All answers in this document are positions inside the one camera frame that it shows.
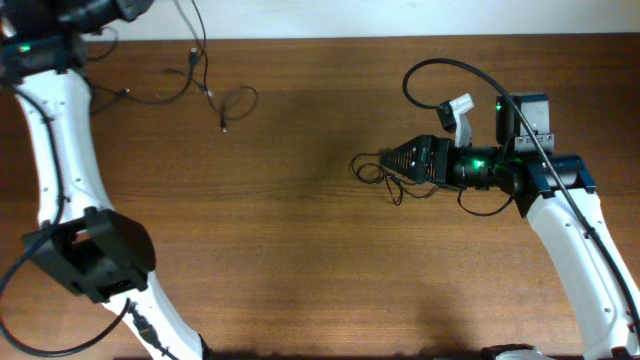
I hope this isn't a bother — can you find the black cable bundle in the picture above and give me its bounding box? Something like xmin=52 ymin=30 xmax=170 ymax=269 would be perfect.
xmin=349 ymin=152 xmax=441 ymax=207

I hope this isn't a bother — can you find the black usb cable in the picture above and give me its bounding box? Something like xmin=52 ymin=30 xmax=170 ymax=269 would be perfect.
xmin=84 ymin=46 xmax=201 ymax=116

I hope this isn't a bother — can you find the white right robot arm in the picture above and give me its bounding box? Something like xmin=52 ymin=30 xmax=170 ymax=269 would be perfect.
xmin=381 ymin=93 xmax=639 ymax=359

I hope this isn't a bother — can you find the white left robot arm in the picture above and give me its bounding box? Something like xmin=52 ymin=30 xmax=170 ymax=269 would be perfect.
xmin=1 ymin=0 xmax=211 ymax=359

